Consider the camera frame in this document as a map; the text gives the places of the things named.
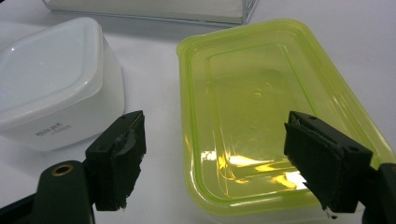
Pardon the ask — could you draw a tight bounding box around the white wire basket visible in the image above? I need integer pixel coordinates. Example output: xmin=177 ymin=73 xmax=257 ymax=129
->
xmin=41 ymin=0 xmax=261 ymax=26

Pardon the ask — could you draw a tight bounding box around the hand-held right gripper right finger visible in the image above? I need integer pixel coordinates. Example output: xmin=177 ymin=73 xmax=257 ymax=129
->
xmin=283 ymin=110 xmax=374 ymax=218

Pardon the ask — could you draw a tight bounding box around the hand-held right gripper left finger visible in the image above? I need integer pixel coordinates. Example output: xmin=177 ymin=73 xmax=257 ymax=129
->
xmin=84 ymin=109 xmax=148 ymax=212

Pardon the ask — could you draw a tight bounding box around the green lidded plastic container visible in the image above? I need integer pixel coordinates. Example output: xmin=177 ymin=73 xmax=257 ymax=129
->
xmin=176 ymin=18 xmax=396 ymax=219

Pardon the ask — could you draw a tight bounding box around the white lidded plastic container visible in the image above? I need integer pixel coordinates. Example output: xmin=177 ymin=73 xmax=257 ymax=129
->
xmin=0 ymin=16 xmax=126 ymax=152

